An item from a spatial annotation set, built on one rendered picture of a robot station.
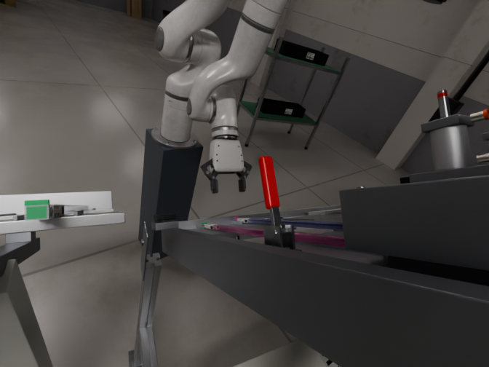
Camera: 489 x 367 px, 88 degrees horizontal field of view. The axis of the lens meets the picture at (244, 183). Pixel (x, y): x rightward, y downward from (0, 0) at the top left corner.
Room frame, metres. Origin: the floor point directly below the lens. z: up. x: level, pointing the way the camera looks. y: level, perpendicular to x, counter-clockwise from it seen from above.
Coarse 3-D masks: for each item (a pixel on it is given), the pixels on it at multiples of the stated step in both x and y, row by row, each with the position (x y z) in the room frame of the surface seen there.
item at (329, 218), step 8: (296, 216) 0.67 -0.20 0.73; (304, 216) 0.65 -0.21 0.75; (312, 216) 0.63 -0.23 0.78; (320, 216) 0.62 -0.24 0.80; (328, 216) 0.60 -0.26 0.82; (336, 216) 0.59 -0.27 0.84; (232, 224) 0.52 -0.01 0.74; (240, 224) 0.51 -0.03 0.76; (248, 224) 0.49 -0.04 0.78; (256, 224) 0.47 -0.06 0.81; (264, 224) 0.48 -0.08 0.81; (208, 232) 0.38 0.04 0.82; (216, 232) 0.38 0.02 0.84; (224, 232) 0.37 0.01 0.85
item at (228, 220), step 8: (312, 208) 0.74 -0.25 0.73; (320, 208) 0.76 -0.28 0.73; (328, 208) 0.78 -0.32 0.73; (232, 216) 0.56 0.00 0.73; (240, 216) 0.57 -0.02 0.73; (248, 216) 0.59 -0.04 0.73; (256, 216) 0.60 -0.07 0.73; (264, 216) 0.62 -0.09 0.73; (280, 216) 0.65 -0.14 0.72; (288, 216) 0.67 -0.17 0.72; (184, 224) 0.47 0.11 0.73; (192, 224) 0.48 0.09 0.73; (200, 224) 0.50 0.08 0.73; (224, 224) 0.53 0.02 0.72
